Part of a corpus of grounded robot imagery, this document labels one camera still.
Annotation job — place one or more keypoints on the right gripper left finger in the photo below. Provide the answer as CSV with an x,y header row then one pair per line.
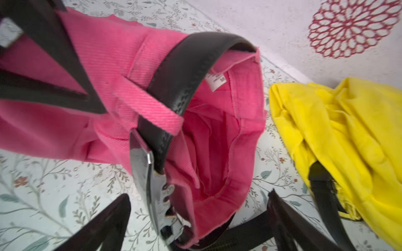
x,y
106,232

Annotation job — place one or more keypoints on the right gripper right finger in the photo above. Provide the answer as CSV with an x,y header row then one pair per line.
x,y
291,231

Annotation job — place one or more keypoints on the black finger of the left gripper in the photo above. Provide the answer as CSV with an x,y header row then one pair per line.
x,y
39,22

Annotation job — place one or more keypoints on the black leather belt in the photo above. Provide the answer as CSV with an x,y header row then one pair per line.
x,y
174,84

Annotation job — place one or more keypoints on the pink trousers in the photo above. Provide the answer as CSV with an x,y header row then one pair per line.
x,y
210,160

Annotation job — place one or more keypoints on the yellow garment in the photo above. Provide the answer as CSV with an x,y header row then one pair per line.
x,y
355,132

